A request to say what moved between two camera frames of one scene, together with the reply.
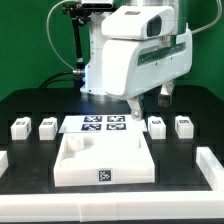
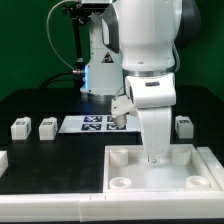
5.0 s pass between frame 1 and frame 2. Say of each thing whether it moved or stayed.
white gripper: moved
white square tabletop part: moved
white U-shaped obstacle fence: stayed
